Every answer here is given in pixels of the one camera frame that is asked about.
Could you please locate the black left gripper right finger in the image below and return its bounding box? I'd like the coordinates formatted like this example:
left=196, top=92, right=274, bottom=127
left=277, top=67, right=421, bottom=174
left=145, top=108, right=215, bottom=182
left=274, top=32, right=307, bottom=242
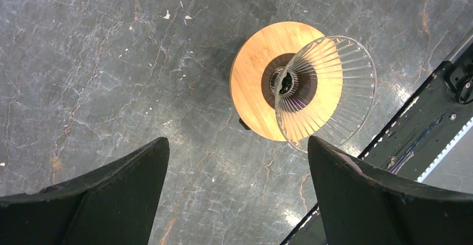
left=307, top=136, right=472, bottom=244

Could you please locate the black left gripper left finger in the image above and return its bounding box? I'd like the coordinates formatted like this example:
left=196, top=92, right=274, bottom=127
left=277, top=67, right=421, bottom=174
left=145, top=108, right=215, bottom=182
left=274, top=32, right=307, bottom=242
left=1, top=137, right=170, bottom=244

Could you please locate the clear ribbed glass funnel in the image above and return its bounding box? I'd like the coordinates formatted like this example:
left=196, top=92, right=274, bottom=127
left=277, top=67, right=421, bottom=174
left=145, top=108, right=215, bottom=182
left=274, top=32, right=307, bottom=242
left=270, top=36, right=377, bottom=152

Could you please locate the round wooden dripper stand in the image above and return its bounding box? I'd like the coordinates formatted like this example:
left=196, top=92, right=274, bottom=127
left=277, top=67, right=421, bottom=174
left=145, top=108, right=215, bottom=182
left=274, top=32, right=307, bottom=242
left=230, top=21, right=342, bottom=142

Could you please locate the dark green glass dripper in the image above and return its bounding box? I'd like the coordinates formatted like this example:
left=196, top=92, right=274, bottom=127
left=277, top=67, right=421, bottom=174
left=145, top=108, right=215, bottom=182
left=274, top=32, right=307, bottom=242
left=238, top=118, right=250, bottom=131

